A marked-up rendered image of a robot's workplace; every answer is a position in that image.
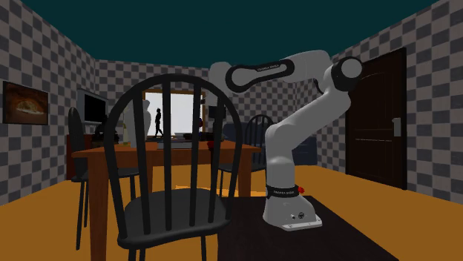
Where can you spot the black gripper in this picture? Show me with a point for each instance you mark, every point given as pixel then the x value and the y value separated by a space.
pixel 224 112

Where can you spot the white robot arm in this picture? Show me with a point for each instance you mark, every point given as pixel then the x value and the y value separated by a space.
pixel 289 144

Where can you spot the red apple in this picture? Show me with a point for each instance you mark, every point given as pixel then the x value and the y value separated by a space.
pixel 210 145

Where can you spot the black spindle-back chair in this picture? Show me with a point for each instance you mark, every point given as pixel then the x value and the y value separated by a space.
pixel 75 133
pixel 173 213
pixel 257 126

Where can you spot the bright window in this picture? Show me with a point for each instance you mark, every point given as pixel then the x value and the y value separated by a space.
pixel 181 115

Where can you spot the dark bowl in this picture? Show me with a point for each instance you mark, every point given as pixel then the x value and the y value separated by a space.
pixel 188 136

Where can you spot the grey flat tablet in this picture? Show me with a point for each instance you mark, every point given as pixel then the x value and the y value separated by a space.
pixel 179 145

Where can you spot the black human figure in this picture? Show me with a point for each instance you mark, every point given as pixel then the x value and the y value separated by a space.
pixel 158 119

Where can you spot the dark blue sofa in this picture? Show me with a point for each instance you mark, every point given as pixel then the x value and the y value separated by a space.
pixel 305 150

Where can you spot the yellow-green bottle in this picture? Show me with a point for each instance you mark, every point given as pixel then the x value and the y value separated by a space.
pixel 125 135

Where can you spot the black rounded object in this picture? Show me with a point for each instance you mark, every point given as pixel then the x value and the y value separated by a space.
pixel 99 134

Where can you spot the white cabinet with black screen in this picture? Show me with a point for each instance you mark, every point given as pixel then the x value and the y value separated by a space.
pixel 94 107

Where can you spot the brown wooden table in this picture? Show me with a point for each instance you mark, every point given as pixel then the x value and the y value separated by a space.
pixel 97 159

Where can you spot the dark brown door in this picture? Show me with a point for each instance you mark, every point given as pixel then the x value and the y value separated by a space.
pixel 372 119

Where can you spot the dark robot stand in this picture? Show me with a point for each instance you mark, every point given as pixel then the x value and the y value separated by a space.
pixel 318 242

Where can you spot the dark framed wall picture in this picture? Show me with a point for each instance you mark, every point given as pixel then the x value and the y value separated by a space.
pixel 25 103

